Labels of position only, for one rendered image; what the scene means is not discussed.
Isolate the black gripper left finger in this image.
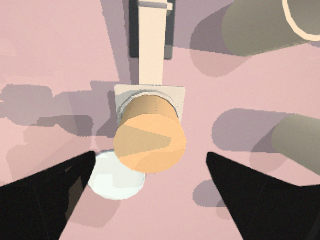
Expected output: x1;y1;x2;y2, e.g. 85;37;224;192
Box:
0;151;96;240

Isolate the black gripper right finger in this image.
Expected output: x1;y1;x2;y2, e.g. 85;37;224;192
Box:
206;152;320;240

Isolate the orange cup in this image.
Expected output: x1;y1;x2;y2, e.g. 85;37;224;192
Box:
113;94;186;173

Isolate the white round disc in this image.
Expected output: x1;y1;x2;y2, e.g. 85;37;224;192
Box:
88;150;145;200

